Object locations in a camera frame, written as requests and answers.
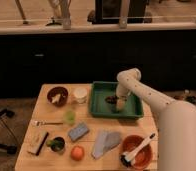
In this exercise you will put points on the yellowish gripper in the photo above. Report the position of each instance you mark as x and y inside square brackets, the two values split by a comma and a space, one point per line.
[120, 103]

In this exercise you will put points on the dark grape bunch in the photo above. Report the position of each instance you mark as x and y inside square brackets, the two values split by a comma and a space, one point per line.
[111, 99]

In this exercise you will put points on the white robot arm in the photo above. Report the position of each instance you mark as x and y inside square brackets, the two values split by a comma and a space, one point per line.
[176, 122]

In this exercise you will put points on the white paper cup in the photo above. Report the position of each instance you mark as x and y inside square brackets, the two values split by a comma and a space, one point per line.
[80, 95]

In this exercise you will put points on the green translucent cup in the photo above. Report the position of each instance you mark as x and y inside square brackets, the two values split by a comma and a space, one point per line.
[69, 117]

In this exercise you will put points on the green plastic tray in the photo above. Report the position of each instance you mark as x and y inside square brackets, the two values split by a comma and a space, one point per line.
[98, 106]

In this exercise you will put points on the grey folded cloth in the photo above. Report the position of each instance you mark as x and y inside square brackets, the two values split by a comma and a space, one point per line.
[105, 141]

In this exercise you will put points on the blue sponge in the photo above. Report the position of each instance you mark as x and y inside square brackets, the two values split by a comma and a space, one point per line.
[77, 132]

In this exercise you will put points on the white black brush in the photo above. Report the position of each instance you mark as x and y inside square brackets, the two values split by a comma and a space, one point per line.
[128, 158]

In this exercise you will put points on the orange bowl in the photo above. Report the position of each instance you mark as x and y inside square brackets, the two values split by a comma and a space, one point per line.
[143, 158]

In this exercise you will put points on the white item in bowl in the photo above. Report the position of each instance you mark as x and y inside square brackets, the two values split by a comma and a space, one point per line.
[56, 98]

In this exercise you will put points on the dark red bowl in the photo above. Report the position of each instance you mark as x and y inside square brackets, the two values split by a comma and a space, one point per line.
[58, 90]

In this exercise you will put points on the orange fruit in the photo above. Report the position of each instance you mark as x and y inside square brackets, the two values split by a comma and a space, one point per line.
[77, 153]

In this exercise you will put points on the green vegetable piece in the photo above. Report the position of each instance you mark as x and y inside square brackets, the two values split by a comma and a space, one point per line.
[56, 144]

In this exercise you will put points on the metal fork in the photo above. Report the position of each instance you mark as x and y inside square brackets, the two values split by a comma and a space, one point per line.
[41, 123]

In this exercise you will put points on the white black eraser block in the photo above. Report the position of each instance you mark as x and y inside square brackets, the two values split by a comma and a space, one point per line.
[37, 142]

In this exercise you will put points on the black chair base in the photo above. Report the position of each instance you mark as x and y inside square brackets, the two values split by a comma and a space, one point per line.
[5, 130]

